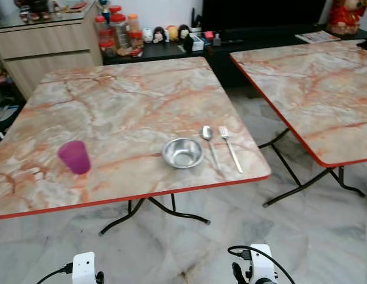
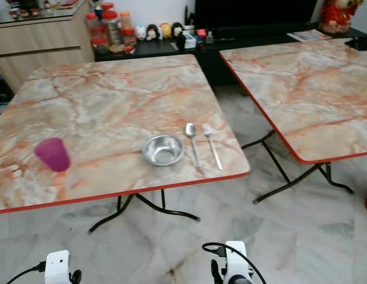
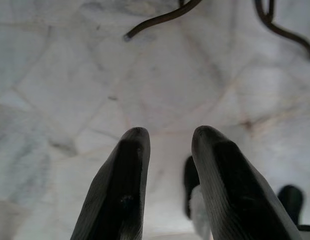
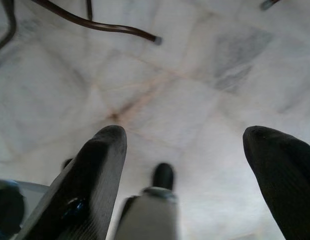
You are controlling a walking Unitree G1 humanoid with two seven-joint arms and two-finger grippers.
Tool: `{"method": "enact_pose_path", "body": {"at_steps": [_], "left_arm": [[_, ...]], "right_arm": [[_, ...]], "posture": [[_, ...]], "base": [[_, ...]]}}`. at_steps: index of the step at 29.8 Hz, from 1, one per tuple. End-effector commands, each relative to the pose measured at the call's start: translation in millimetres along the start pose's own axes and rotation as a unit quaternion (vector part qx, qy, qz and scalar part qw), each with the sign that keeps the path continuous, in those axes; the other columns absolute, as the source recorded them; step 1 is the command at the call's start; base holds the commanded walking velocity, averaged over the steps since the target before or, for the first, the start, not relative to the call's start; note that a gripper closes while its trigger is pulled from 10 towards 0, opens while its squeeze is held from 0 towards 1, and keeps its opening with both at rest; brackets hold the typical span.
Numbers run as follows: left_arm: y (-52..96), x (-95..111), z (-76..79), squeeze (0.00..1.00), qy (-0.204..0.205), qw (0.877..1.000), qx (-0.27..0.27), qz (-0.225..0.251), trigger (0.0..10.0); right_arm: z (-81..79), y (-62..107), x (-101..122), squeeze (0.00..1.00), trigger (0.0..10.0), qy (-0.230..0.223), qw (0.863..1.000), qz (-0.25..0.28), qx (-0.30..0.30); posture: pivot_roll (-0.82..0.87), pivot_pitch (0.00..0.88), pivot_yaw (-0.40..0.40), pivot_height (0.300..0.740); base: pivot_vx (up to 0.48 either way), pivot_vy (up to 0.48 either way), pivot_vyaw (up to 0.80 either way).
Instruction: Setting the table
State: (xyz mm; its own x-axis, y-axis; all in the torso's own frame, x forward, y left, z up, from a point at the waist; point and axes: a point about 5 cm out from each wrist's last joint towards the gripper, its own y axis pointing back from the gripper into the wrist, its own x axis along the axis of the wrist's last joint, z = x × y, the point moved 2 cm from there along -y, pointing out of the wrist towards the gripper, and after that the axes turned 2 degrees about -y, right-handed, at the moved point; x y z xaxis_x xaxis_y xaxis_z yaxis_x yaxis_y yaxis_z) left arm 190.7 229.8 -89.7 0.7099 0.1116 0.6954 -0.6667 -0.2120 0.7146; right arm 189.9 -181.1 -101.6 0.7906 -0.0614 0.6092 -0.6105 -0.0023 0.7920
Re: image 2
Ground purple plastic cup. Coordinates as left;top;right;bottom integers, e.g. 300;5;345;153
34;138;71;173

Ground steel fork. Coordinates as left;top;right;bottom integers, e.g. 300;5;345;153
202;123;224;171

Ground steel bowl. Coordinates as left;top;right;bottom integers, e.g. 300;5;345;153
142;135;185;167

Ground steel spoon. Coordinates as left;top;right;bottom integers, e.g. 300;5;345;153
184;122;205;172

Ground dark cluttered side shelf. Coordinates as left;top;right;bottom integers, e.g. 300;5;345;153
0;77;15;119

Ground black tv console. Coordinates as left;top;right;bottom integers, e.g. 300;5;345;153
95;25;367;86

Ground white small box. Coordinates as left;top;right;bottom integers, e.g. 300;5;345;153
182;33;197;49

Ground red lid plastic jar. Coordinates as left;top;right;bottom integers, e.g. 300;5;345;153
90;25;107;54
86;13;99;31

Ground light wooden cabinet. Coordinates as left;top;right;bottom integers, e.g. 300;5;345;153
0;3;96;92

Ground small red lid jar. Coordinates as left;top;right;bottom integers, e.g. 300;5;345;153
121;28;137;48

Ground yellow small figurine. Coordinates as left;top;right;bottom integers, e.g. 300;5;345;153
159;22;172;39

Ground large red lid jar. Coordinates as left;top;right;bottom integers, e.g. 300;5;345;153
102;11;123;48

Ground printed magazine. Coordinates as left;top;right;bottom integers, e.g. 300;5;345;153
287;29;332;42

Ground orange filled plastic jar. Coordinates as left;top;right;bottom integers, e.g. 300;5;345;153
120;11;133;30

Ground black television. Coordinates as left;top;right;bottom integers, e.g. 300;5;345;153
192;0;320;28

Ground black boxy object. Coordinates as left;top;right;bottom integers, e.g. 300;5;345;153
345;34;367;51

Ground red tray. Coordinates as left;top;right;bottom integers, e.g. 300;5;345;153
56;0;81;9

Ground dark ornament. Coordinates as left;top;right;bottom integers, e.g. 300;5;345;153
7;0;42;17

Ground red seated figurine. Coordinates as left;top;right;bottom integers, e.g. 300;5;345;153
318;0;365;34

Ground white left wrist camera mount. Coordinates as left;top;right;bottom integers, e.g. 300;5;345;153
44;250;70;284

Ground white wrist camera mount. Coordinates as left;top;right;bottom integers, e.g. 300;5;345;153
44;250;70;284
225;241;253;284

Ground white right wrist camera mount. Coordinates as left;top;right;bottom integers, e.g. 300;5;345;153
225;241;253;284

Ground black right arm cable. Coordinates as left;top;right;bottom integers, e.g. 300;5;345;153
202;242;267;284

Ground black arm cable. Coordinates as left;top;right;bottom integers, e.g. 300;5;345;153
6;262;47;284
202;242;267;284

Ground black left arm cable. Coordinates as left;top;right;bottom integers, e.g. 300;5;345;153
6;262;47;284

